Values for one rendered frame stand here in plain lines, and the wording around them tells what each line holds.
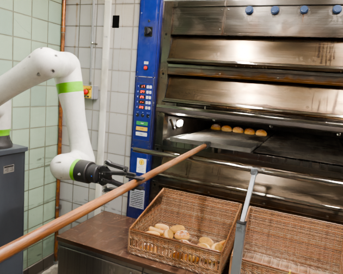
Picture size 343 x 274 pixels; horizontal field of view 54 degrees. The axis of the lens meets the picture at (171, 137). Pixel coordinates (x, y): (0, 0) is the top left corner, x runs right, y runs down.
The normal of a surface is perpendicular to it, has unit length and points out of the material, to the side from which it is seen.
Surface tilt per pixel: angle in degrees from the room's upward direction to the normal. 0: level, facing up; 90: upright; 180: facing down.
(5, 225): 90
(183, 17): 90
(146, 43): 90
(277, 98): 70
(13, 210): 90
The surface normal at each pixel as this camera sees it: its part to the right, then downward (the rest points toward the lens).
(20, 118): 0.91, 0.14
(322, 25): -0.40, 0.11
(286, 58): -0.34, -0.24
